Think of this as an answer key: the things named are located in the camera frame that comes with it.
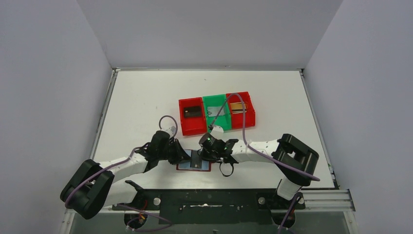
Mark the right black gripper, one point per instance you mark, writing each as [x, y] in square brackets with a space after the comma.
[205, 156]

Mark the red leather card holder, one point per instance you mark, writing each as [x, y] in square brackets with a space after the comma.
[185, 165]

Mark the silver credit card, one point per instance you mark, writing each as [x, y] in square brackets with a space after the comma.
[213, 111]

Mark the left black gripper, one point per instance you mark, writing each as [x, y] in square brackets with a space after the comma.
[180, 155]

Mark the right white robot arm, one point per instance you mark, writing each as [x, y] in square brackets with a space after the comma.
[295, 159]

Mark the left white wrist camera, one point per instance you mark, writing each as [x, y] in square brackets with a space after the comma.
[171, 131]

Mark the right red plastic bin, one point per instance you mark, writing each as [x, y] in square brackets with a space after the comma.
[250, 116]

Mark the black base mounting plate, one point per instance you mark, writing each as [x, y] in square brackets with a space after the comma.
[214, 206]

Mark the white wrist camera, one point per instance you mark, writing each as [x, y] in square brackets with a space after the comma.
[171, 131]
[217, 130]

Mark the red plastic bin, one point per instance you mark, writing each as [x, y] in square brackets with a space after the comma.
[195, 125]
[250, 116]

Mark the green plastic bin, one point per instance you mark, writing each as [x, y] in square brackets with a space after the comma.
[223, 121]

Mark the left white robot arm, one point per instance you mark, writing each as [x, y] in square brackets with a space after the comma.
[98, 184]

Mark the black VIP credit card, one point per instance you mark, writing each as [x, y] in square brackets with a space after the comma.
[196, 159]

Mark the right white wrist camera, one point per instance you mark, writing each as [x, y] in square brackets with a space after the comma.
[217, 130]

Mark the left red plastic bin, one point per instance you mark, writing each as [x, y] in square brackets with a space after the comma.
[195, 125]

